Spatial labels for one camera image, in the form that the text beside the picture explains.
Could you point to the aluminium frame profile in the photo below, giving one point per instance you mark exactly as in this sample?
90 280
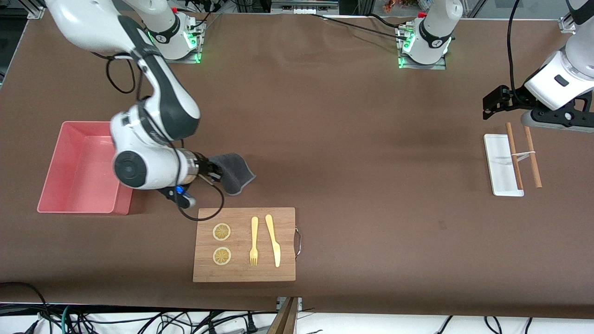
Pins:
36 8
565 24

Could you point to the white rubber band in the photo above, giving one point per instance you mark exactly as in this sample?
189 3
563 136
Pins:
522 153

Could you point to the pink plastic bin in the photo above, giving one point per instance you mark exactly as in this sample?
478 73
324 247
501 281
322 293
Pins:
79 171

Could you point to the wooden plank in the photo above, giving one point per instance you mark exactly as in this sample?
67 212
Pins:
285 320

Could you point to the grey metal device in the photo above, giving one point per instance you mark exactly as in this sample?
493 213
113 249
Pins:
301 7

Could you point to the colourful small items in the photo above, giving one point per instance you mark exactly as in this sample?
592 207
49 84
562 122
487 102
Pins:
394 5

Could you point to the yellow fork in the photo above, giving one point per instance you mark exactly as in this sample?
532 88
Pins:
254 232

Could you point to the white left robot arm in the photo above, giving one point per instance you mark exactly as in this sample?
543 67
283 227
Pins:
557 79

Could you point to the wooden cutting board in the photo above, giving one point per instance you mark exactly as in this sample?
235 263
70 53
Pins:
241 273

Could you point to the grey cloth with red underside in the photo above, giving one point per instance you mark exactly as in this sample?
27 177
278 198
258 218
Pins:
236 174

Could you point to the white rectangular tray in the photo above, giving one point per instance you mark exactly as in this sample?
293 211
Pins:
499 162

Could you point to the black power plug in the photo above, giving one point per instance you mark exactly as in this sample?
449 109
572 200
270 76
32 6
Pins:
252 327

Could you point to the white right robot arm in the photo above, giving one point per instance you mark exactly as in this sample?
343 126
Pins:
158 93

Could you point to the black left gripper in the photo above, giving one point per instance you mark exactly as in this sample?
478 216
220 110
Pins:
513 99

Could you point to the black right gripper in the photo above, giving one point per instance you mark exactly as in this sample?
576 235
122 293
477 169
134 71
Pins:
204 167

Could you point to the yellow knife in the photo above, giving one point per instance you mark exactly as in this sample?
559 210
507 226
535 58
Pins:
274 241

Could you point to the lemon slice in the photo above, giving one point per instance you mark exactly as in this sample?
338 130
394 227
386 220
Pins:
222 256
222 232

